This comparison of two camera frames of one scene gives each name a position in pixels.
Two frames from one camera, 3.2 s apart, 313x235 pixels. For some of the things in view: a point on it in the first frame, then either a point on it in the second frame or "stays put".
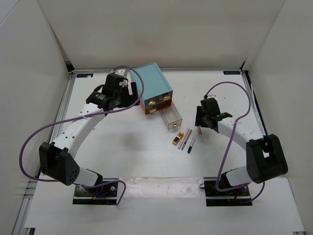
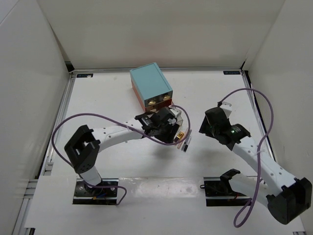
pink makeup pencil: [183, 138] stays put
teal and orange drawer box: [157, 93] stays put
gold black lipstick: [176, 139] stays put
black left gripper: [129, 98] → [168, 137]
